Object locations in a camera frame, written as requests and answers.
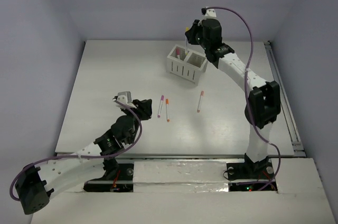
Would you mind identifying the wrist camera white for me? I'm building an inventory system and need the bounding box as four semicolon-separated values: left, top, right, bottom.
201;8;217;20
112;91;136;109

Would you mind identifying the white two-compartment pen holder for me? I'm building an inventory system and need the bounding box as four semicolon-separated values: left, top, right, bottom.
166;45;208;85

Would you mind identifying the yellow capped white marker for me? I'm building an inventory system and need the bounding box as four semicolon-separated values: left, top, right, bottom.
184;27;189;55

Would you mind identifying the pink capped white marker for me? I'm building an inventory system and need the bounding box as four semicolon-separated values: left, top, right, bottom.
175;48;180;59

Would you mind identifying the purple capped white marker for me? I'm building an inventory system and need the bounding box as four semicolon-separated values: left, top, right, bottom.
157;95;164;118

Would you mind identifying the aluminium rail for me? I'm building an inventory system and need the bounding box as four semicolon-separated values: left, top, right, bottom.
264;41;306;157
54;152;246;160

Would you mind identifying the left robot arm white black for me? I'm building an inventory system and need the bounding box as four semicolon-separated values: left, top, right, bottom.
10;95;152;215

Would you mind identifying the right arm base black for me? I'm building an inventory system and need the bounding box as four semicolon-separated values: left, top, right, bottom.
223;154;278;192

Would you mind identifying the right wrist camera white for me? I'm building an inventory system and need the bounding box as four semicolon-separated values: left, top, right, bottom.
201;8;217;20

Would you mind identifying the white foam block centre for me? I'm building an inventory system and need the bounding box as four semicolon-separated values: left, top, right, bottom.
133;161;229;193

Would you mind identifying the aluminium rail right side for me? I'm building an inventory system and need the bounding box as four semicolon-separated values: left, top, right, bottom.
264;41;306;157

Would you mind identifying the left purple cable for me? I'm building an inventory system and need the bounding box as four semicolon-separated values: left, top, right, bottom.
9;101;143;201

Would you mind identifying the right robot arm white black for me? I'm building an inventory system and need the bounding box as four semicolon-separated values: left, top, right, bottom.
185;18;281;178

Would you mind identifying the salmon capped white marker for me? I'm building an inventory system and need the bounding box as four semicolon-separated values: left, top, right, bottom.
196;91;204;113

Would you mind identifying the aluminium rail front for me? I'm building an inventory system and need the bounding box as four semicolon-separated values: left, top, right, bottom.
54;152;246;160

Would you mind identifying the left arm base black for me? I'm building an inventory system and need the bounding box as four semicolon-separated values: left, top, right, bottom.
83;160;134;193

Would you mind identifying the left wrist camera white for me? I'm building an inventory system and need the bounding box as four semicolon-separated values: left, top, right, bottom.
112;91;136;109

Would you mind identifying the orange capped white marker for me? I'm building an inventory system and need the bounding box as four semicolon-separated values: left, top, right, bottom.
165;99;170;122

